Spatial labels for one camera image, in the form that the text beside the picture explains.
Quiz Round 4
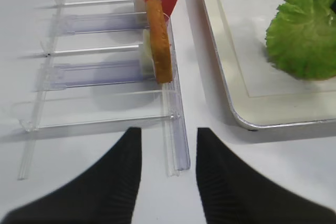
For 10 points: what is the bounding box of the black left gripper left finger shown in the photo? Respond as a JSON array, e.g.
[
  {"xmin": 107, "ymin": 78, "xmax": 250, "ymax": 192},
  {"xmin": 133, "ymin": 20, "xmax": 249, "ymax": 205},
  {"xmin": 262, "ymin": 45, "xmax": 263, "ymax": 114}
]
[{"xmin": 2, "ymin": 127, "xmax": 142, "ymax": 223}]

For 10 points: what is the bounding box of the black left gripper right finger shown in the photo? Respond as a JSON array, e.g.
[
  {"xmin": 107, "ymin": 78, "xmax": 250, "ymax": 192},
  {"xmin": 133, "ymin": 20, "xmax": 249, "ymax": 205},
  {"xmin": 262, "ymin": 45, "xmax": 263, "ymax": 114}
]
[{"xmin": 196, "ymin": 127, "xmax": 335, "ymax": 223}]

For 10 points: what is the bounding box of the green lettuce leaf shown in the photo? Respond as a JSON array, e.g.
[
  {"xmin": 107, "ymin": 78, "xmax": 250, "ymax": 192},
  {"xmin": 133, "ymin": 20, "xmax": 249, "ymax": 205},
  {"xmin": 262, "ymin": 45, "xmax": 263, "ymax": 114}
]
[{"xmin": 265, "ymin": 0, "xmax": 335, "ymax": 81}]

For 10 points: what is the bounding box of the left clear acrylic rack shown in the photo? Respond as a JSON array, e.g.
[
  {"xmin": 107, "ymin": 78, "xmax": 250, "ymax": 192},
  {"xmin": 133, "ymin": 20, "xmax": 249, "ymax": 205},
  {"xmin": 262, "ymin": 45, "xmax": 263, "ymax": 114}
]
[{"xmin": 14, "ymin": 0, "xmax": 190, "ymax": 175}]

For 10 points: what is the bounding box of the cream metal tray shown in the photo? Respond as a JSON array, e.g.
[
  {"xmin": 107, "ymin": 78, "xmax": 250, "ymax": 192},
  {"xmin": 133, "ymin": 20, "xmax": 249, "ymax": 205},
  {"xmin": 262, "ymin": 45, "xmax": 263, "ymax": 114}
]
[{"xmin": 202, "ymin": 0, "xmax": 335, "ymax": 129}]

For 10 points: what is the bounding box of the white paper tray liner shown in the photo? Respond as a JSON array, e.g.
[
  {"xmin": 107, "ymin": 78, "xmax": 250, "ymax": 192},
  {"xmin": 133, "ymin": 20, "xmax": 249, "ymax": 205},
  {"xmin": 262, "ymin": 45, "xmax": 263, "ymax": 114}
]
[{"xmin": 219, "ymin": 0, "xmax": 335, "ymax": 97}]

